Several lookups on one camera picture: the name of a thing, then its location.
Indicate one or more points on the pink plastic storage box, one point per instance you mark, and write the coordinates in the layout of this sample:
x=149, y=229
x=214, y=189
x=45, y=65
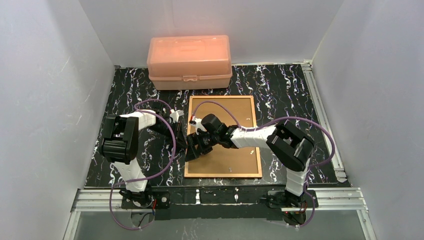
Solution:
x=190, y=62

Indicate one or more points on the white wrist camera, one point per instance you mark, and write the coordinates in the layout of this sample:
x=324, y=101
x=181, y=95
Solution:
x=196, y=124
x=176, y=116

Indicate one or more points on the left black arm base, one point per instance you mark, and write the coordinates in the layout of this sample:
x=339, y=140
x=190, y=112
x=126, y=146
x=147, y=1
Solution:
x=142, y=200

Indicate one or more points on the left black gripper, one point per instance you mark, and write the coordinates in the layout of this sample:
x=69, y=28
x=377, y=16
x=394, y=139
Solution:
x=178, y=131

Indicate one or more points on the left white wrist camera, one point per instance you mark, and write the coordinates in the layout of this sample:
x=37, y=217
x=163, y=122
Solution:
x=176, y=116

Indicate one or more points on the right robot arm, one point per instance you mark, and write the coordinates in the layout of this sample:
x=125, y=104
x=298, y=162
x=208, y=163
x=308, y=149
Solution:
x=292, y=147

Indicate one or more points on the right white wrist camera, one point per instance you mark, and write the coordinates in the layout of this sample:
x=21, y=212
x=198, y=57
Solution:
x=196, y=124

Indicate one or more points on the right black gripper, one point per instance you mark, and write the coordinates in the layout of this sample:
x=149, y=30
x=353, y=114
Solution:
x=201, y=139

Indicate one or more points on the brown wooden picture frame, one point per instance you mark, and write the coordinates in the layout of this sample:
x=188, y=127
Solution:
x=225, y=175

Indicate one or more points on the aluminium front rail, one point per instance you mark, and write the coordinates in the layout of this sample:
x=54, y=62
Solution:
x=332, y=198

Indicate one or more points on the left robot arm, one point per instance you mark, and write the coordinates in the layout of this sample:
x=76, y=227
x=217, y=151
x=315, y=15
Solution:
x=120, y=141

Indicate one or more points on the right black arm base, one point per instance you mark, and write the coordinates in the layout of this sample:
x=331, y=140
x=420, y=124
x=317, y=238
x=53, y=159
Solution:
x=284, y=199

